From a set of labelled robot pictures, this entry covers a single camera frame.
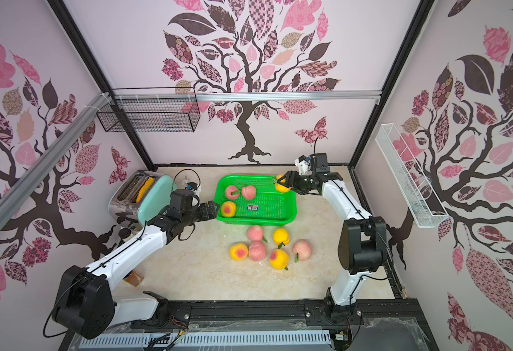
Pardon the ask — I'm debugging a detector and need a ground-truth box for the yellow red peach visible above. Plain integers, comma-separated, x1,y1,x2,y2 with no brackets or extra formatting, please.
270,249,289,271
220,201,237,218
229,243,248,261

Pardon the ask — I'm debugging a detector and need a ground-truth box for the pink peach front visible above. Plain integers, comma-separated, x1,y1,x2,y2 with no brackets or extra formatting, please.
225,185,241,201

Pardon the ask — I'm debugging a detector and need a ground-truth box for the pink peach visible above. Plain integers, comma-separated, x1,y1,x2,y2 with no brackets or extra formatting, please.
246,225,267,243
225,185,241,201
292,240,313,263
248,241,267,262
241,186,257,200

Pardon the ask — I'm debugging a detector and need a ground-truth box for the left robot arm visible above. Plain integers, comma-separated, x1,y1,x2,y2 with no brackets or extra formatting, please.
49,201,220,339

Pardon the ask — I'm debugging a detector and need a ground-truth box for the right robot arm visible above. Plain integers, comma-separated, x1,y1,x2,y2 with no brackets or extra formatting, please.
276,171,388,307

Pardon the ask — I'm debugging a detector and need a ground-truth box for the green plastic basket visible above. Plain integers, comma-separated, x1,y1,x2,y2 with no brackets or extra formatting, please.
214,175,297,227

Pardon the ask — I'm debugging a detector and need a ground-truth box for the mint and steel toaster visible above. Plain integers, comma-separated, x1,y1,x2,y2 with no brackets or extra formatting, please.
108,171,176,232

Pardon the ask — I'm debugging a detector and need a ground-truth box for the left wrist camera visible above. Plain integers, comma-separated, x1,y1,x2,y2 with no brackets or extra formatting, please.
169,182,199,212

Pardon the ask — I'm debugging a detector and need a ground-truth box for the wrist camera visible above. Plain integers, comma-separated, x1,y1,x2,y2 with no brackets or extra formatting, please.
295,153,330,176
169,182,199,212

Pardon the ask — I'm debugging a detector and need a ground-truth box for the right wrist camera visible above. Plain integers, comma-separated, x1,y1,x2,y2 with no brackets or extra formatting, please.
295,153,330,176

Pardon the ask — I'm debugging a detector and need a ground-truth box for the black wire wall basket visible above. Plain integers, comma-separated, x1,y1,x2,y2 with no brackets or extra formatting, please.
96,86,202,133

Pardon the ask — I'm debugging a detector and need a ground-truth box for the white wire wall shelf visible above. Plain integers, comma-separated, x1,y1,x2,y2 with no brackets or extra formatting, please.
375,124,449,228

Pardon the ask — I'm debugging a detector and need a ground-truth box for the back aluminium rail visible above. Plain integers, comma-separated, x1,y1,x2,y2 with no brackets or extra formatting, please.
115,90,382,102

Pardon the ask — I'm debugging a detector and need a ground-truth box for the aluminium rail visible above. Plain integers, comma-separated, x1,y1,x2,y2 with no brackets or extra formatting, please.
115,90,382,102
0,92,109,231

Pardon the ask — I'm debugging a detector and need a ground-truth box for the white slotted cable duct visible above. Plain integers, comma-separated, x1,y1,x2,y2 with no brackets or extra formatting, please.
73,330,331,350

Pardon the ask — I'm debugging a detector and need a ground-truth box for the left aluminium rail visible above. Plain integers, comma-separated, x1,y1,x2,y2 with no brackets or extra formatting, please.
0,92,109,231

